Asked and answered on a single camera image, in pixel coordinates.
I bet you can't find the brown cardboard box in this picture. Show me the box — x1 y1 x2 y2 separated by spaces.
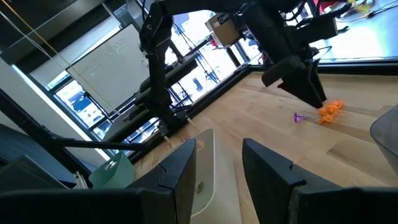
205 12 243 49

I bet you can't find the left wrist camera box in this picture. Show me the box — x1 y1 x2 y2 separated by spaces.
297 14 339 44

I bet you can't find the white plastic bin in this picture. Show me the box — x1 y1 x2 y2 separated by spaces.
158 128 243 224

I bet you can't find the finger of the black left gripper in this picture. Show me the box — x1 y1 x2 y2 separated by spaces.
278 73 323 110
310 58 327 102

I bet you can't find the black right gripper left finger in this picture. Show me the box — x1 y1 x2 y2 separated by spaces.
126 138 198 224

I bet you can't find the green plastic bin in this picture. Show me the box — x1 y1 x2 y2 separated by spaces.
88 151 136 190

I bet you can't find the translucent grey plastic bin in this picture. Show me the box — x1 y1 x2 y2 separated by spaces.
369 105 398 175

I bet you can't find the large window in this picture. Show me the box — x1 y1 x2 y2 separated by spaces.
46 12 249 144

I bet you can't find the white metal bracket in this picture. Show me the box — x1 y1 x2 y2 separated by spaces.
73 171 90 190

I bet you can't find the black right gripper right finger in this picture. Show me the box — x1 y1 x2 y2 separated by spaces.
242 138 308 224

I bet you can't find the orange plastic spider ring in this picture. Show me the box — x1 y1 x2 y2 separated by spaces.
323 99 345 114
316 110 335 124

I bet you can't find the purple witch hat ring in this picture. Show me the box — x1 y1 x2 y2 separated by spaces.
294 112 309 124

